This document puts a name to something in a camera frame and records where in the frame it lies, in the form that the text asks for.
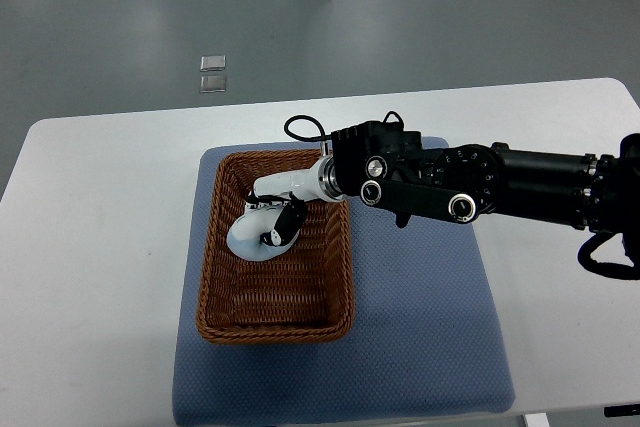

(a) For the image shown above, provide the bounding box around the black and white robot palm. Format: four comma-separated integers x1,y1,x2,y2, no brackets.
245,166,330,247

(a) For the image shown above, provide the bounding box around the metal floor plate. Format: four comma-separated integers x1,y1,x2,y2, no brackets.
199,74,227,93
200,55,226,72

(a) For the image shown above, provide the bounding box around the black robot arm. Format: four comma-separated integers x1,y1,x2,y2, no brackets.
246,119,639,281

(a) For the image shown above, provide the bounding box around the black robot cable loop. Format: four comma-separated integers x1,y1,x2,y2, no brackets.
283,114,332,144

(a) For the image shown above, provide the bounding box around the brown wicker basket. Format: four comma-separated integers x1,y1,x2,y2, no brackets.
196,150,355,345

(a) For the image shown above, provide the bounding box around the blue quilted mat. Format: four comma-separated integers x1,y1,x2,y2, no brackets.
172,147,515,426

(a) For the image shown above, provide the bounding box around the lower metal floor plate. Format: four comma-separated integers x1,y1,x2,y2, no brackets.
199,74,227,93

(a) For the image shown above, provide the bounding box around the upper metal floor plate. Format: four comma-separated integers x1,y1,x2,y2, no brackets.
200,55,226,72

